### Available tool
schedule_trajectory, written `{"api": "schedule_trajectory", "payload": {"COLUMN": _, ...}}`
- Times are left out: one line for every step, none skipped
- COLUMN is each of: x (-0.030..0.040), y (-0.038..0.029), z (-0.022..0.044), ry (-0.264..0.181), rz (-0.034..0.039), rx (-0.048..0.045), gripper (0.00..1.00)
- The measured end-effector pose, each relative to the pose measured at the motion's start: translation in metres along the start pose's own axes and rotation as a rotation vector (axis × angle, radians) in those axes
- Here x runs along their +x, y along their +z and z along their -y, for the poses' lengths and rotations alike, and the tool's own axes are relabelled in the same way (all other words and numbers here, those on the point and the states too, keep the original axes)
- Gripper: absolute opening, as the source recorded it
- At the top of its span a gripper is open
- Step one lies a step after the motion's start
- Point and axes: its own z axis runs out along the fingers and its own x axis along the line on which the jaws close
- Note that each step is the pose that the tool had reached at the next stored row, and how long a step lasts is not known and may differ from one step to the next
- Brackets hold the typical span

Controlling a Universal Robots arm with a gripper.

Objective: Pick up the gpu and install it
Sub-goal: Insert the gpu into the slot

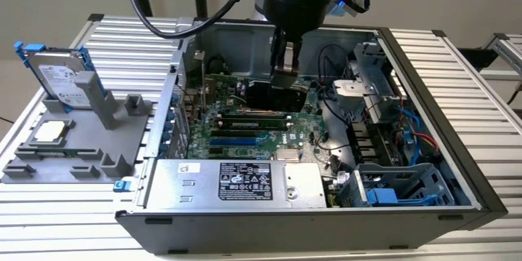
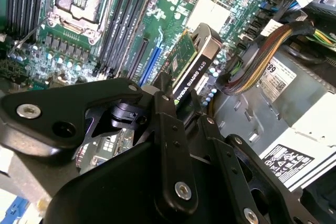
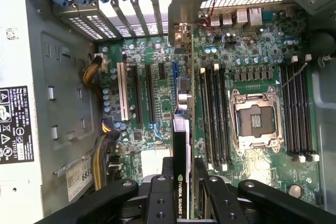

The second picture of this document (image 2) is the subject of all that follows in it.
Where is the green and black GPU card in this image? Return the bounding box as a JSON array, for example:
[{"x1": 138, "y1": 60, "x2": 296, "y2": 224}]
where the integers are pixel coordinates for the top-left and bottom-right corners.
[{"x1": 164, "y1": 23, "x2": 223, "y2": 127}]

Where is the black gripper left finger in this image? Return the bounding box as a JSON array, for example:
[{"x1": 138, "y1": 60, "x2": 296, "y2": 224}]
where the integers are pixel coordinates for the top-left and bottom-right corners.
[{"x1": 0, "y1": 71, "x2": 200, "y2": 216}]

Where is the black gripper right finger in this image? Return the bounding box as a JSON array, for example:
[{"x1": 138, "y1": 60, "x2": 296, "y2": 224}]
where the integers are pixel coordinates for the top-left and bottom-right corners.
[{"x1": 193, "y1": 94, "x2": 316, "y2": 224}]

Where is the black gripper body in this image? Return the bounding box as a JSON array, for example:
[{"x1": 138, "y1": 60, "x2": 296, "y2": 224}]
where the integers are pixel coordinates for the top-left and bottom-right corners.
[{"x1": 43, "y1": 141, "x2": 249, "y2": 224}]

